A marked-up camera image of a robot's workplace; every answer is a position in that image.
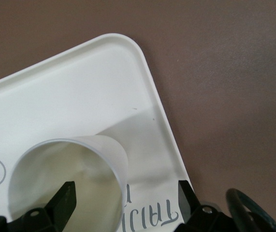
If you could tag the cream tray with bear print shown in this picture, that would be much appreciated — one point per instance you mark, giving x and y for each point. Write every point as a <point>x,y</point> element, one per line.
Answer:
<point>79,84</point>

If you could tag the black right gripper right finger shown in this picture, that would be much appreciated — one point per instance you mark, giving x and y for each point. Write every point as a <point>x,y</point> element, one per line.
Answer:
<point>191,215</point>

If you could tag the white plastic cup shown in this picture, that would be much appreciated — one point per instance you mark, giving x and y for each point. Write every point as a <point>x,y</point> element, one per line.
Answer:
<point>108,149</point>

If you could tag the brown table cover sheet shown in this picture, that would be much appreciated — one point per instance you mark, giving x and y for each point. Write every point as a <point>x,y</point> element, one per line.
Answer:
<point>224,72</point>

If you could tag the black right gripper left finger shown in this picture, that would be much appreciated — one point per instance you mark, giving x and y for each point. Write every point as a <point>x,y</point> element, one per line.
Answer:
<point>55,212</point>

